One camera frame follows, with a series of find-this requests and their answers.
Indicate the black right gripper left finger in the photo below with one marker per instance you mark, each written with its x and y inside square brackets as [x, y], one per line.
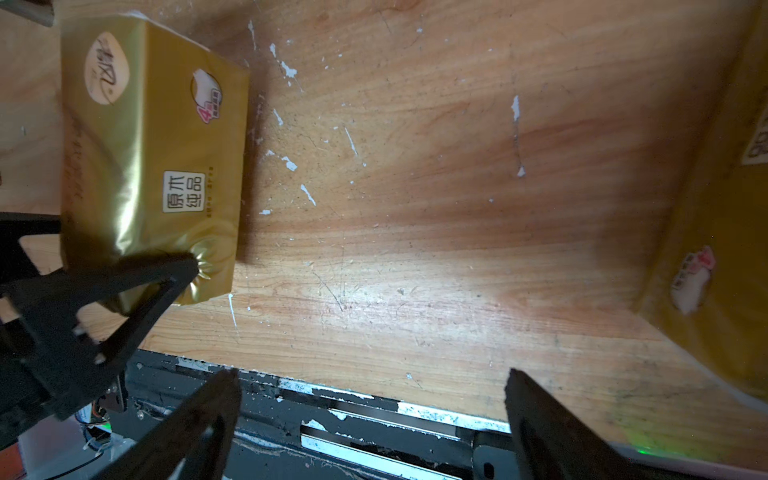
[194, 441]

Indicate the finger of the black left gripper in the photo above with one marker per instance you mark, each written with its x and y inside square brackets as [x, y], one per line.
[67, 334]

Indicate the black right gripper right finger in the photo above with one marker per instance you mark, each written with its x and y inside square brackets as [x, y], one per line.
[552, 443]

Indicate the gold tissue pack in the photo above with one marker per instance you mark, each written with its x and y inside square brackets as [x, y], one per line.
[154, 143]
[707, 288]

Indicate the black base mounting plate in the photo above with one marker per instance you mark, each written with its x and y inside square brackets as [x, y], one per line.
[296, 430]

